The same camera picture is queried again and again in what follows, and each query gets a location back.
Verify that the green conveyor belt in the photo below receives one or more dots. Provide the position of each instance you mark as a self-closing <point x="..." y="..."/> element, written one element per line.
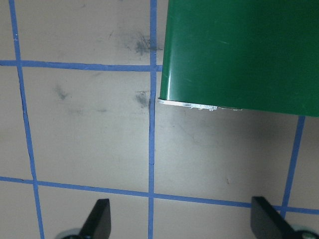
<point x="242" y="54"/>

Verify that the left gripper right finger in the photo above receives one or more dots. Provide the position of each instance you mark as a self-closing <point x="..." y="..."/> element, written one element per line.
<point x="266" y="222"/>

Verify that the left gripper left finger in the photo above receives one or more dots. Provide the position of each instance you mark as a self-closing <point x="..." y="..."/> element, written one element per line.
<point x="98" y="223"/>

